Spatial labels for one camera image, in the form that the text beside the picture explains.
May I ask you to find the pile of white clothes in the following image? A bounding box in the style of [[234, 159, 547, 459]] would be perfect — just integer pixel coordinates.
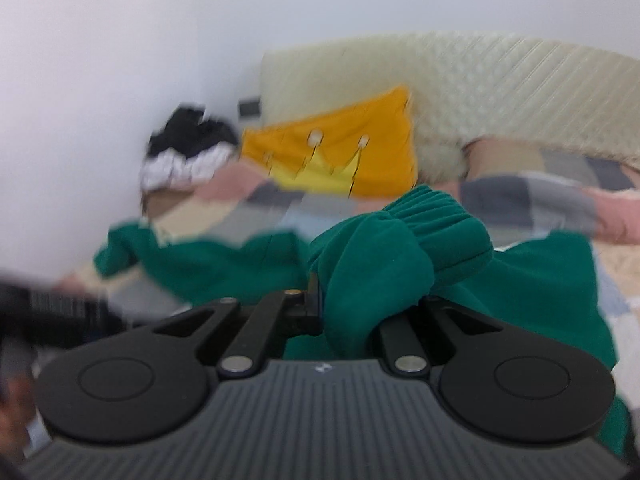
[[139, 145, 236, 193]]

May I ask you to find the yellow crown pillow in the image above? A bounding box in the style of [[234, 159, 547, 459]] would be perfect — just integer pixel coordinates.
[[240, 85, 420, 198]]

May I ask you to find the patchwork bed blanket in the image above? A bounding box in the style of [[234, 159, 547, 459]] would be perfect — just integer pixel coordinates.
[[50, 137, 640, 361]]

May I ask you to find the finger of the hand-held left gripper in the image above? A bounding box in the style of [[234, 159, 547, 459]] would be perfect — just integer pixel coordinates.
[[30, 291, 127, 348]]

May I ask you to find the white fluffy pillow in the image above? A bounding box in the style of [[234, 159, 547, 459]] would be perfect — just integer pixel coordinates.
[[417, 142, 468, 183]]

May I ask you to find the pile of black clothes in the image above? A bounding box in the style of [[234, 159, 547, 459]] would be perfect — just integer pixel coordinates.
[[147, 105, 241, 158]]

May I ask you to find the green hoodie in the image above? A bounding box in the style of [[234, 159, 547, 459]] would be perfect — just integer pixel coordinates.
[[92, 184, 633, 461]]

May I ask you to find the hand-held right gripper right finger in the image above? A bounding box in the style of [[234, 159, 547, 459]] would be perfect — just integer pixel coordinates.
[[377, 296, 506, 376]]

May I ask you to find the person's left hand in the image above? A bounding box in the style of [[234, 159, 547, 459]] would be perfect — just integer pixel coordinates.
[[0, 372, 38, 461]]

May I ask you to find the cream quilted headboard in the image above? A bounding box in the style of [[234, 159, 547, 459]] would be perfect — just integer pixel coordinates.
[[259, 31, 640, 171]]

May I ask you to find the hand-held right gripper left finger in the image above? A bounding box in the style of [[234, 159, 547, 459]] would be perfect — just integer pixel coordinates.
[[127, 272, 323, 378]]

